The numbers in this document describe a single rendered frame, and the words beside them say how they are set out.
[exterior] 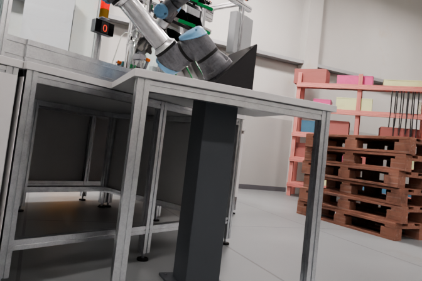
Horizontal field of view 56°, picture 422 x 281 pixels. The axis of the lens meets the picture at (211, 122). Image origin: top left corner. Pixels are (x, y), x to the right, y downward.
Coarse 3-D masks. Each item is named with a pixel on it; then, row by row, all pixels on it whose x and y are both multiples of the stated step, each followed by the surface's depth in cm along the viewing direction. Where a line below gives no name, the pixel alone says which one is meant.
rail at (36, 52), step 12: (36, 48) 161; (48, 48) 164; (60, 48) 168; (24, 60) 157; (36, 60) 161; (48, 60) 164; (60, 60) 168; (72, 60) 173; (84, 60) 178; (96, 60) 182; (84, 72) 178; (96, 72) 182; (108, 72) 187; (120, 72) 193
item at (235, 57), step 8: (248, 48) 182; (256, 48) 179; (232, 56) 192; (240, 56) 179; (248, 56) 177; (232, 64) 175; (240, 64) 175; (248, 64) 177; (224, 72) 172; (232, 72) 174; (240, 72) 175; (248, 72) 177; (208, 80) 180; (216, 80) 170; (224, 80) 172; (232, 80) 173; (240, 80) 175; (248, 80) 177; (248, 88) 177
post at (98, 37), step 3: (99, 9) 220; (96, 33) 219; (96, 36) 218; (99, 36) 220; (96, 39) 218; (99, 39) 220; (96, 42) 218; (99, 42) 220; (96, 45) 218; (99, 45) 220; (96, 48) 218; (99, 48) 220; (96, 51) 218; (93, 54) 218; (96, 54) 219; (93, 57) 218; (96, 57) 219
